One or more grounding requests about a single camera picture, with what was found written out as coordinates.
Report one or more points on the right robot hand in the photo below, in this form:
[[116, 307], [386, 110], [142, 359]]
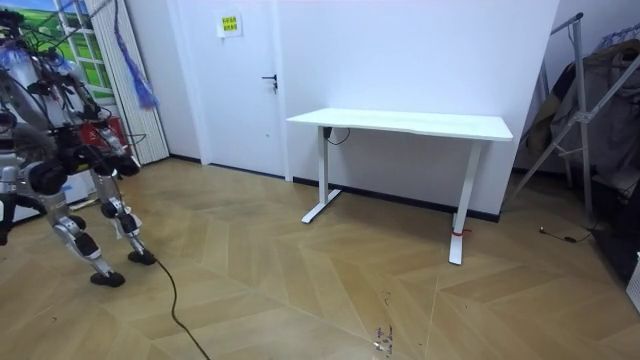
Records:
[[127, 167]]

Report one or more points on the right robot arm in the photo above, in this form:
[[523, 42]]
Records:
[[108, 138]]

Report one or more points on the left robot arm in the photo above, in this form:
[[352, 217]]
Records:
[[4, 210]]

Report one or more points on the red box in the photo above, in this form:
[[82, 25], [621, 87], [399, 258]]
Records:
[[92, 134]]

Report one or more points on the robot legs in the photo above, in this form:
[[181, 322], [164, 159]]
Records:
[[65, 225]]

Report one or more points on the white door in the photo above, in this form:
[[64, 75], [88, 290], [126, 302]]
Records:
[[235, 125]]

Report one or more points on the window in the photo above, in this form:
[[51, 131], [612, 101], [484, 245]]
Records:
[[90, 55]]

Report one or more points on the robot body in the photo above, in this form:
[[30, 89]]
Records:
[[30, 95]]

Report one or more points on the white and yellow door sign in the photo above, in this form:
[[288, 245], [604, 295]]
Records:
[[229, 24]]

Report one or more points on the black desk control box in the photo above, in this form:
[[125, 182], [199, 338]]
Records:
[[327, 132]]

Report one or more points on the white desk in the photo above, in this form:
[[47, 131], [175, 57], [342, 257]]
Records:
[[400, 123]]

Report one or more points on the red tape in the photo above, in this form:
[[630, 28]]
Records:
[[458, 233]]

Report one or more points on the metal clothes rack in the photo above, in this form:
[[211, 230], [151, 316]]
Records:
[[581, 100]]

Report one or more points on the hanging clothes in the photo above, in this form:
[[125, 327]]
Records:
[[612, 115]]

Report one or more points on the black bag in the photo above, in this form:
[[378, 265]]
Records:
[[620, 235]]

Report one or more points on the white ribbed appliance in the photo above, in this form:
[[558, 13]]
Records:
[[635, 285]]

